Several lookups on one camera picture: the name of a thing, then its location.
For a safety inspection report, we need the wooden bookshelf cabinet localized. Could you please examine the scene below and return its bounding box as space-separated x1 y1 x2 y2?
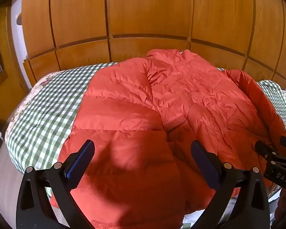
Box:
0 5 30 127

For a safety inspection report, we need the orange puffer jacket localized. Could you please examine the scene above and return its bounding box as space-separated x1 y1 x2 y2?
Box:
49 49 286 229

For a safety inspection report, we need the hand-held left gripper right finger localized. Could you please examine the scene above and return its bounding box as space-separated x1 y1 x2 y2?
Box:
191 139 271 229

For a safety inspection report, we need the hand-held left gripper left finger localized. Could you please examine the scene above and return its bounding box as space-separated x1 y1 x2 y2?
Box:
15 139 96 229

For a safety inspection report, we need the wooden wardrobe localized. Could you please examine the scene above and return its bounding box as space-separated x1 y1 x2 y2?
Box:
21 0 286 90

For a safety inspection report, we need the green checked bed sheet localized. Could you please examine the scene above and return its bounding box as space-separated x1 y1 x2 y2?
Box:
5 62 286 229

